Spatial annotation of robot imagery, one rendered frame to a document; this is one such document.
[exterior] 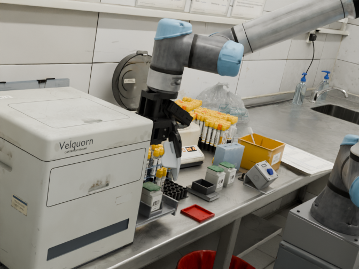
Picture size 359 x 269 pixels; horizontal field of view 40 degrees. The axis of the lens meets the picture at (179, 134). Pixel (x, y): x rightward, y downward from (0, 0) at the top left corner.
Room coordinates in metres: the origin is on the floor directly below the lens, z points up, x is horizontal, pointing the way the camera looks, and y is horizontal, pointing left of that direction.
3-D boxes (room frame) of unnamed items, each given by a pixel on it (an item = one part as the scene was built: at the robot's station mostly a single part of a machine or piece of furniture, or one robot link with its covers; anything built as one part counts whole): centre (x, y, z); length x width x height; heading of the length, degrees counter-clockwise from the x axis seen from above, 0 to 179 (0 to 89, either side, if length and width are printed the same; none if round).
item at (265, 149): (1.70, -0.30, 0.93); 0.13 x 0.13 x 0.10; 60
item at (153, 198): (1.10, 0.04, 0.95); 0.05 x 0.04 x 0.06; 55
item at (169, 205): (1.08, 0.06, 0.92); 0.21 x 0.07 x 0.05; 145
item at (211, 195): (1.36, -0.10, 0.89); 0.09 x 0.05 x 0.04; 56
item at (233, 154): (1.58, -0.18, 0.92); 0.10 x 0.07 x 0.10; 137
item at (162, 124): (1.08, 0.06, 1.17); 0.09 x 0.08 x 0.12; 145
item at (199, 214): (1.22, -0.09, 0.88); 0.07 x 0.07 x 0.01; 55
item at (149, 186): (1.10, 0.04, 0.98); 0.05 x 0.04 x 0.01; 55
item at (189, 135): (1.66, 0.06, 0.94); 0.30 x 0.24 x 0.12; 46
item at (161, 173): (1.28, 0.03, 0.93); 0.17 x 0.09 x 0.11; 145
